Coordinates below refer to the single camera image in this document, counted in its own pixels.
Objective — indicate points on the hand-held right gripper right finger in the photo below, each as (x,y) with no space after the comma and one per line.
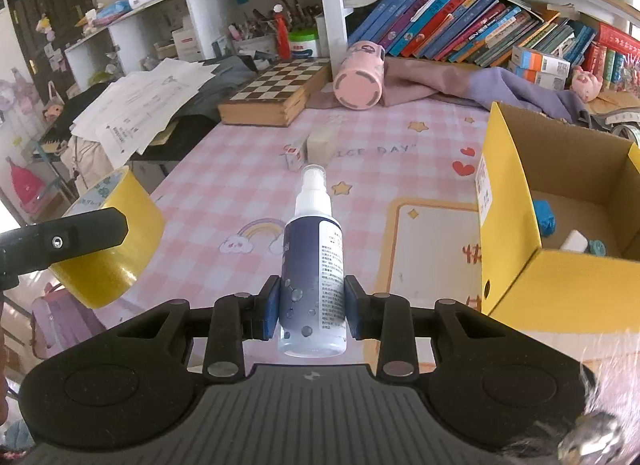
(354,312)

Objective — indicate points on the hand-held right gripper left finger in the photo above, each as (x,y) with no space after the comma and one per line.
(272,310)

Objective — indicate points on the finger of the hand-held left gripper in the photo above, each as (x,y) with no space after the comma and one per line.
(75,240)

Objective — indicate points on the yellow tape roll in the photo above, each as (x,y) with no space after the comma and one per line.
(120,245)

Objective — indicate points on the dark blue spray bottle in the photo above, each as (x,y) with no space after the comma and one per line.
(312,285)

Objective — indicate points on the yellow cardboard box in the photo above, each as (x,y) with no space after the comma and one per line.
(505,225)

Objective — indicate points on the small blue toy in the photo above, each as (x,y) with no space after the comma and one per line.
(545,219)

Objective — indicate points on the white charger plug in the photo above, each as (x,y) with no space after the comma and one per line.
(573,241)

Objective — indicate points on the blue whistle with face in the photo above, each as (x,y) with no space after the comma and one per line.
(596,248)

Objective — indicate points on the pink checked tablecloth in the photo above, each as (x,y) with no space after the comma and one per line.
(235,185)

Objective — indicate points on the small red white box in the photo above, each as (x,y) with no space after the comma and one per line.
(295,157)

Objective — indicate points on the loose white paper sheets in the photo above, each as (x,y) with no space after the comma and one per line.
(145,100)

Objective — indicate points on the cream white block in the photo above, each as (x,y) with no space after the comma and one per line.
(323,146)

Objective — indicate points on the dark grey cloth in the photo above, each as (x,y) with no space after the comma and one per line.
(220,85)

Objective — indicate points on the wooden chessboard box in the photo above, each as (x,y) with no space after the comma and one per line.
(272,92)

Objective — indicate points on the pink cup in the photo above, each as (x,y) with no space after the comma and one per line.
(359,80)

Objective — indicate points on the green lid jar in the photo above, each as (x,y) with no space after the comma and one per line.
(304,45)

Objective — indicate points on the purple cloth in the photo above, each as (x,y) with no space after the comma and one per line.
(500,87)

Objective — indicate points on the red bottle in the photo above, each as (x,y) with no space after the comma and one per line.
(282,37)

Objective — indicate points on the orange and blue boxes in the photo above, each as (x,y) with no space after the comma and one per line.
(540,67)

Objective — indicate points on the row of colourful books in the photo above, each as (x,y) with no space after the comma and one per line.
(465,25)

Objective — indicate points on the white bookshelf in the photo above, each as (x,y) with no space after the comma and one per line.
(330,0)

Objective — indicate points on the pink pig plush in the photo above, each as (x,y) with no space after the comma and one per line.
(586,84)

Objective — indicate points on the silver tape roll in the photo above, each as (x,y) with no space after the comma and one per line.
(627,134)

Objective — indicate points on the red book box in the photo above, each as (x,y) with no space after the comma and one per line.
(617,55)

